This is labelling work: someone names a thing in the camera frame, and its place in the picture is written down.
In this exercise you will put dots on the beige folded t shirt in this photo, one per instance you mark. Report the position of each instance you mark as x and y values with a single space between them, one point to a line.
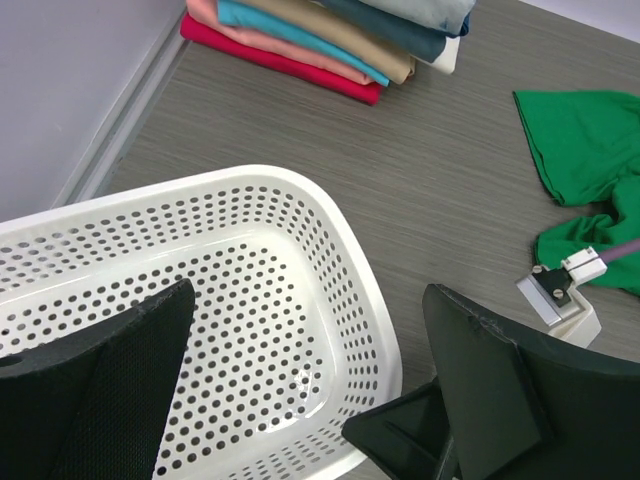
390 60

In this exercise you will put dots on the white perforated plastic basket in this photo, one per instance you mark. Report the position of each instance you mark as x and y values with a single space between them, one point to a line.
291 335

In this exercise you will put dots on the white folded t shirt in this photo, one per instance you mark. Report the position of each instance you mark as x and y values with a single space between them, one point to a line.
446 61

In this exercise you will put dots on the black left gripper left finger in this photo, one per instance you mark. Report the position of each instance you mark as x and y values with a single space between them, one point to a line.
94 404

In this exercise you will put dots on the red folded t shirt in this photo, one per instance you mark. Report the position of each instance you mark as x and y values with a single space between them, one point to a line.
196 32

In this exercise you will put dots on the turquoise folded t shirt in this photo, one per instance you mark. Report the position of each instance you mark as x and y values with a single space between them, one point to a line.
235 14

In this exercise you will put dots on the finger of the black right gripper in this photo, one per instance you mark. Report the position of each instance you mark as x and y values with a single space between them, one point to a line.
409 437

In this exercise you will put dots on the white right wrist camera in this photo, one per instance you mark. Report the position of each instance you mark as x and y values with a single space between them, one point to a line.
555 297

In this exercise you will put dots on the salmon pink folded t shirt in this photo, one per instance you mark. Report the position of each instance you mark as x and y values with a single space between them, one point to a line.
205 12

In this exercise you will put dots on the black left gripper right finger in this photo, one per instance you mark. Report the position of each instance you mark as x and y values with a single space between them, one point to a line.
524 405

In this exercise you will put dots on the grey teal folded t shirt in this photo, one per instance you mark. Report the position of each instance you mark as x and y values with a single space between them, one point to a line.
421 42

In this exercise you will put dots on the navy printed folded t shirt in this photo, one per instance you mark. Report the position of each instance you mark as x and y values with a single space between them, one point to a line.
446 16

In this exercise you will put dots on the green t shirt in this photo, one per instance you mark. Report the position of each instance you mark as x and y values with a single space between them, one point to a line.
585 147

